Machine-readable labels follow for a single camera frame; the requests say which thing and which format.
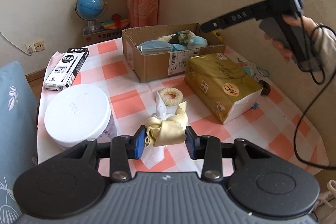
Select beige drawstring pouch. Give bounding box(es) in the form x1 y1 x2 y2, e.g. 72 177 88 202
177 30 196 45

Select pale yellow tassel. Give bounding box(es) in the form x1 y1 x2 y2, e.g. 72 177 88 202
157 32 181 42

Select person's right forearm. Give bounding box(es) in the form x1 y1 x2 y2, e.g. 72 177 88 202
311 27 336 77

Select pale yellow cloth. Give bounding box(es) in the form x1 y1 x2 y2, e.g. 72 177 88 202
144 101 188 148

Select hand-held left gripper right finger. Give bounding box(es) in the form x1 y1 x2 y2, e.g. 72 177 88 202
185 126 254 183

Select blue face mask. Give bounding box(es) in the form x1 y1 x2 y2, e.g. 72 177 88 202
171 43 189 52
138 40 172 54

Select black pen box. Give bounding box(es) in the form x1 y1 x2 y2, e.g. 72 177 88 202
44 46 90 92

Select white wall cable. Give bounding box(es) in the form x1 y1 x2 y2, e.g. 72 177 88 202
0 30 29 52

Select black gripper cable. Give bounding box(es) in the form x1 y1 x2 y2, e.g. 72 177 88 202
294 23 331 169

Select person's right hand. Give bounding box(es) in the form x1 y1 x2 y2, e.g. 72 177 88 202
264 15 319 60

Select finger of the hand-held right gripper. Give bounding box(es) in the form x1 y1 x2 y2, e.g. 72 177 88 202
201 17 229 33

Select beige scrunchie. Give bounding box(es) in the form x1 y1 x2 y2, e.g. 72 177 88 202
159 88 183 107

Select gold tissue pack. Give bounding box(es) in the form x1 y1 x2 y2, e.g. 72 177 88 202
184 53 263 124

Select flat box under globe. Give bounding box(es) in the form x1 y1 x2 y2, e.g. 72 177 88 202
83 26 124 43

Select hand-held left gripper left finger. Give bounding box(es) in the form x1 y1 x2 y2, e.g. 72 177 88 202
79 126 146 183

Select white knotted tissue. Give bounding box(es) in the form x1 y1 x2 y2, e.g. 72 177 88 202
142 91 171 169

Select colourful pop toy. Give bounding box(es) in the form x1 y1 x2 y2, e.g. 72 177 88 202
101 14 130 30

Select light blue plush toy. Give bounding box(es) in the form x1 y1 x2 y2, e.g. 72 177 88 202
188 35 208 47

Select blue globe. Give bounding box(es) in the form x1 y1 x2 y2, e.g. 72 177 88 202
74 0 107 30

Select checked tablecloth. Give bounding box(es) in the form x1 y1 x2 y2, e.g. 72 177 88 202
37 35 330 180

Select cardboard box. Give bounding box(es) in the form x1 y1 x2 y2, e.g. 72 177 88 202
121 23 227 83

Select clear jar with white lid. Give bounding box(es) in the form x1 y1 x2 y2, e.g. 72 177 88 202
44 84 117 151

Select blue floral cushion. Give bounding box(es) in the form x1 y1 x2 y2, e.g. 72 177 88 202
0 61 40 224

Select dark brown scrunchie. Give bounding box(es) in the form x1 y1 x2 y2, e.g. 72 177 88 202
259 79 271 96

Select teal face mask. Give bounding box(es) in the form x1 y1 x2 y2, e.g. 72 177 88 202
240 61 270 78

